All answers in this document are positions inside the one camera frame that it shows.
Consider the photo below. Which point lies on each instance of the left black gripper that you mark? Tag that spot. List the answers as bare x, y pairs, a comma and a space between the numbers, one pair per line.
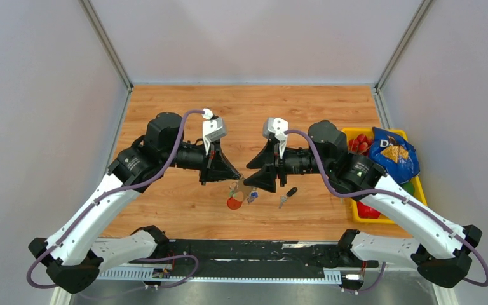
218, 168

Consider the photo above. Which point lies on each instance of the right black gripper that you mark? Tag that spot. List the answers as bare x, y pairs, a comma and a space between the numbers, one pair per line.
265, 178

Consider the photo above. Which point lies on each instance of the keyring bundle with red tag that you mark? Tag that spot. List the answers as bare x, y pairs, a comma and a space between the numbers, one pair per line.
240, 194

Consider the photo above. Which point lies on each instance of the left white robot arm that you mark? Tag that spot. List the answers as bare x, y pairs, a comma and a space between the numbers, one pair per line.
72, 257

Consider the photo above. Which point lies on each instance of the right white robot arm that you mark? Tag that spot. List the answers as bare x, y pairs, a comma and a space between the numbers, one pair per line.
441, 251

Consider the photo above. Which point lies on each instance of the black-headed key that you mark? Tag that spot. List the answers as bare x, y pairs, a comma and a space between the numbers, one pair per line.
284, 198

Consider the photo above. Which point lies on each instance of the red cherry tomatoes bunch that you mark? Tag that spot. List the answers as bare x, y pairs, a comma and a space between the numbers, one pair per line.
360, 144

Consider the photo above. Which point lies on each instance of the red apple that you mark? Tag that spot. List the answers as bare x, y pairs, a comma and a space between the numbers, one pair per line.
366, 212

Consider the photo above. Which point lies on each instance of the blue chip bag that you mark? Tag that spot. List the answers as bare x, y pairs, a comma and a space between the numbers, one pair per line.
395, 154

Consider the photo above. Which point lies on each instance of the green lime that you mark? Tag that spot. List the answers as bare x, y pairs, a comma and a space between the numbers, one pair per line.
409, 187

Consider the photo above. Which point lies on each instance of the yellow plastic bin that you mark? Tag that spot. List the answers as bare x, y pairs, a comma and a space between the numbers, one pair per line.
351, 204

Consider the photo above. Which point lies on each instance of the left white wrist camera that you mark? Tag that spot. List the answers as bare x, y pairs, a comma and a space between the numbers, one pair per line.
213, 129

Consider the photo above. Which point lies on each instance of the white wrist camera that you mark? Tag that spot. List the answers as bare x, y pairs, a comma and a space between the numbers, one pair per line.
277, 127
213, 129

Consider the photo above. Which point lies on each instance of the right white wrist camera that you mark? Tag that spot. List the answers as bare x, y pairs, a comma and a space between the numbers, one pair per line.
277, 127

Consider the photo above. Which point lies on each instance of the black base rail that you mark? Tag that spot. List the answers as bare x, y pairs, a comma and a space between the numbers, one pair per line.
255, 258

